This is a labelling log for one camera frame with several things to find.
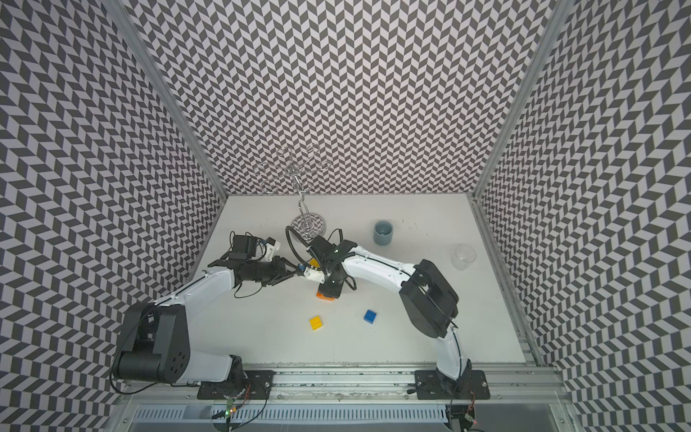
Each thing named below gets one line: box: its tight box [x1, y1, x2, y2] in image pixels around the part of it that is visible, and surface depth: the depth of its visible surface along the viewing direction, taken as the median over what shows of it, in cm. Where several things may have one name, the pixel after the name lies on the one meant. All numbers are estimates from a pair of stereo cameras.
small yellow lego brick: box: [308, 315, 324, 332], surface depth 84 cm
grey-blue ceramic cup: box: [373, 220, 394, 247], surface depth 104 cm
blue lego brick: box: [363, 309, 377, 324], surface depth 86 cm
